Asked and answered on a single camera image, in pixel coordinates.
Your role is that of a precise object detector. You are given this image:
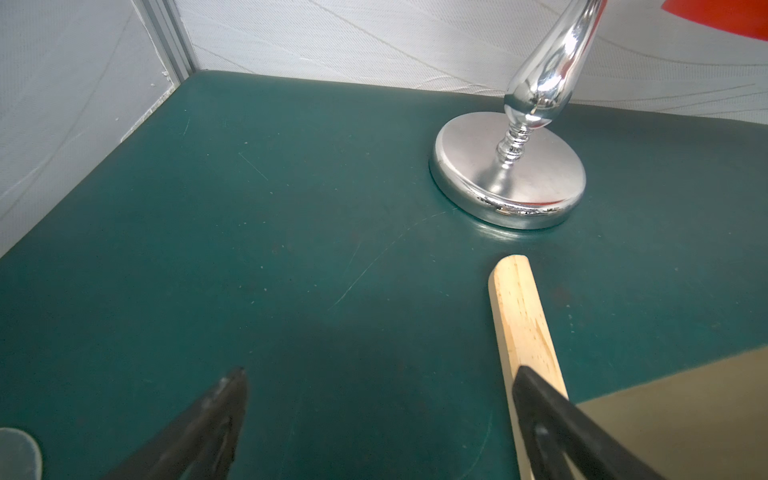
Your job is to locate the red plastic wine glass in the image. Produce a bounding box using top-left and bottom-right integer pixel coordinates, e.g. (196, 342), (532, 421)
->
(662, 0), (768, 41)

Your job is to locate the wooden string rack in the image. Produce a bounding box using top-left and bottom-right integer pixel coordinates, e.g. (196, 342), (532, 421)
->
(488, 255), (568, 479)

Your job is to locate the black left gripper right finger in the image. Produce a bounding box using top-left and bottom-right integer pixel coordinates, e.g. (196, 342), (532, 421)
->
(511, 366), (660, 479)

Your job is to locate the white postcard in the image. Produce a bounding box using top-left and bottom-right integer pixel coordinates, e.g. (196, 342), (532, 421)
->
(579, 348), (767, 479)

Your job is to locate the clear drinking glass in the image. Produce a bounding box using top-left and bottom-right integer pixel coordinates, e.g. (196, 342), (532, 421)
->
(0, 427), (43, 480)

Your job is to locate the chrome hook stand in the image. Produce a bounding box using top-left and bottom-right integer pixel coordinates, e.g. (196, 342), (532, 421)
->
(429, 0), (606, 230)

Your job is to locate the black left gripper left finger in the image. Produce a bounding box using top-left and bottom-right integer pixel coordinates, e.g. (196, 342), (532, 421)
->
(104, 367), (248, 479)

